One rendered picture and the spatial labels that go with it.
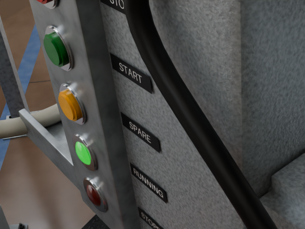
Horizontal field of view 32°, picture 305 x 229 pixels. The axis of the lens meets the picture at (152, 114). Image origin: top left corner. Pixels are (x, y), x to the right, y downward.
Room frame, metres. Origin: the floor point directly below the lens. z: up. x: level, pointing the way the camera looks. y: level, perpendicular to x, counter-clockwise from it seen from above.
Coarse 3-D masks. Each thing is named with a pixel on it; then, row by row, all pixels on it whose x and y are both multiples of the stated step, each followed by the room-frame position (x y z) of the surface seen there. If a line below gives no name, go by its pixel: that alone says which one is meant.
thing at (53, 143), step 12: (24, 120) 0.70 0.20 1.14; (36, 120) 0.68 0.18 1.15; (36, 132) 0.66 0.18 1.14; (48, 132) 0.65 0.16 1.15; (60, 132) 0.70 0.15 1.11; (36, 144) 0.68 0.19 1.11; (48, 144) 0.63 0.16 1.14; (60, 144) 0.62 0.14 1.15; (48, 156) 0.64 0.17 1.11; (60, 156) 0.60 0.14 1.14; (60, 168) 0.61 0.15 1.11; (72, 168) 0.57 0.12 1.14; (72, 180) 0.58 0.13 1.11
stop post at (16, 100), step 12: (0, 24) 2.26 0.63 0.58; (0, 36) 2.22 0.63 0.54; (0, 48) 2.22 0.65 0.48; (0, 60) 2.22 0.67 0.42; (12, 60) 2.27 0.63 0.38; (0, 72) 2.22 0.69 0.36; (12, 72) 2.22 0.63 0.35; (0, 84) 2.22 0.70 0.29; (12, 84) 2.22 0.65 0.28; (12, 96) 2.22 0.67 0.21; (24, 96) 2.28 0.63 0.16; (12, 108) 2.22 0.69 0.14; (24, 108) 2.22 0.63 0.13
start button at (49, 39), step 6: (48, 36) 0.35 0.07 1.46; (54, 36) 0.35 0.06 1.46; (48, 42) 0.35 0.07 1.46; (54, 42) 0.35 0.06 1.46; (60, 42) 0.34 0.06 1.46; (48, 48) 0.35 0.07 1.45; (54, 48) 0.34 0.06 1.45; (60, 48) 0.34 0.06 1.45; (48, 54) 0.35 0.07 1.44; (54, 54) 0.34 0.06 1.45; (60, 54) 0.34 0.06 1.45; (54, 60) 0.35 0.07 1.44; (60, 60) 0.34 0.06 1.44; (66, 60) 0.34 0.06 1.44; (60, 66) 0.35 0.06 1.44
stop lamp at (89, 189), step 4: (88, 188) 0.35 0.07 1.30; (92, 188) 0.35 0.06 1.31; (88, 192) 0.35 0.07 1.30; (92, 192) 0.35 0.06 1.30; (88, 196) 0.35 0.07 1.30; (92, 196) 0.35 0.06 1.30; (96, 196) 0.34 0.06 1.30; (92, 200) 0.35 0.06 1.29; (96, 200) 0.34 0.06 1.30; (96, 204) 0.34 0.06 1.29
